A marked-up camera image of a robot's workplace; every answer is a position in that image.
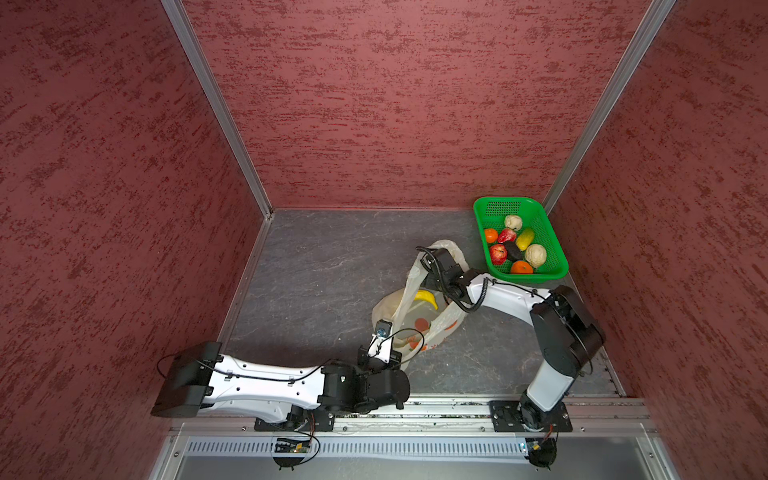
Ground printed translucent plastic bag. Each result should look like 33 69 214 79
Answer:
371 240 469 368

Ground red apple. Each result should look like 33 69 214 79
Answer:
489 243 508 265

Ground dark avocado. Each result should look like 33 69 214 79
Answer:
503 241 524 262

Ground red strawberry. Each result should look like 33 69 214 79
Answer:
497 228 517 244

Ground large orange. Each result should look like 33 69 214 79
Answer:
510 260 534 275

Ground green plastic basket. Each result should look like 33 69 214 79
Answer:
473 197 569 284

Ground yellow green mango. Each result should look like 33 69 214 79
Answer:
515 228 535 252

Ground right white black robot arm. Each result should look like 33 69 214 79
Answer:
422 270 605 432

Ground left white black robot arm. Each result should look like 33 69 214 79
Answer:
151 342 411 425

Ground beige bumpy round fruit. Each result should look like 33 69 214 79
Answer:
524 244 548 269

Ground yellow banana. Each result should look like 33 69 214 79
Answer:
414 290 439 310

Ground small orange tangerine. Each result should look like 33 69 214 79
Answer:
483 228 498 245

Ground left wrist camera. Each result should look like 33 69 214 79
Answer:
366 320 393 364

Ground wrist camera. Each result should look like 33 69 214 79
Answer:
422 248 465 287
366 320 393 364

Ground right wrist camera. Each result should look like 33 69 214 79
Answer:
422 248 465 287

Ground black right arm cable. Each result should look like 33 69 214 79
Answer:
416 244 490 314

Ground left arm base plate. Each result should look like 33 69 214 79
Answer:
254 402 335 434

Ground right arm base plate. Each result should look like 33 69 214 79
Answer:
488 399 573 434

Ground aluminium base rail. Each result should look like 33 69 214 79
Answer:
170 394 660 438

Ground right aluminium corner post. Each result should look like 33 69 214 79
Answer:
543 0 676 215

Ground aluminium corner post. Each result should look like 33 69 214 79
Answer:
543 0 676 215
161 0 274 222

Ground left aluminium corner post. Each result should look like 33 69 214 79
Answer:
161 0 274 222

